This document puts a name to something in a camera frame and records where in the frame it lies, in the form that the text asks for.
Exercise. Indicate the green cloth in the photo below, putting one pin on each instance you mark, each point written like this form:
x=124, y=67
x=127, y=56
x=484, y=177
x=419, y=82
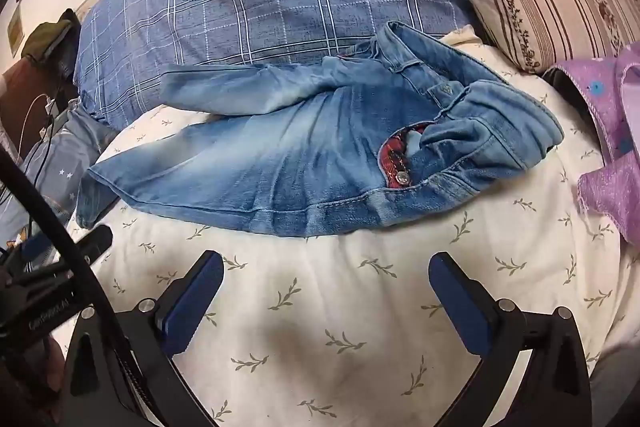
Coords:
x=50, y=37

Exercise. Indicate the dark cloth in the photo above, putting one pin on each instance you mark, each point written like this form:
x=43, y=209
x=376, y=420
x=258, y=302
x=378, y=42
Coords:
x=560, y=79

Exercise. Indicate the blue star-print cloth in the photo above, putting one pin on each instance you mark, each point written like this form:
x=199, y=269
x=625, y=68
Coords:
x=55, y=167

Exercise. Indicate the cream leaf-print blanket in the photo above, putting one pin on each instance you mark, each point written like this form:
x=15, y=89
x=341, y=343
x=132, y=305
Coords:
x=325, y=287

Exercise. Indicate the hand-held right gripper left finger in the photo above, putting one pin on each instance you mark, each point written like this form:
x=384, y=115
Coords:
x=197, y=302

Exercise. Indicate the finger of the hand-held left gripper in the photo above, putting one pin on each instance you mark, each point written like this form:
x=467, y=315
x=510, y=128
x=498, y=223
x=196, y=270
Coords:
x=92, y=241

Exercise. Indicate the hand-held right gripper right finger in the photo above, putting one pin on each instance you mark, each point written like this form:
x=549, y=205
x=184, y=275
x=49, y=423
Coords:
x=460, y=307

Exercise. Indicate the purple cloth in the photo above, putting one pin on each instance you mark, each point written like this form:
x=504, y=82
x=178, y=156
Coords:
x=610, y=107

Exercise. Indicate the blue denim pants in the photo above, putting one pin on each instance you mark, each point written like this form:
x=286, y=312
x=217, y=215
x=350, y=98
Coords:
x=300, y=157

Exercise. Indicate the brown wooden furniture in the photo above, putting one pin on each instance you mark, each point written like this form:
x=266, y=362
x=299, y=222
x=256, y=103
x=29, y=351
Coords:
x=20, y=92

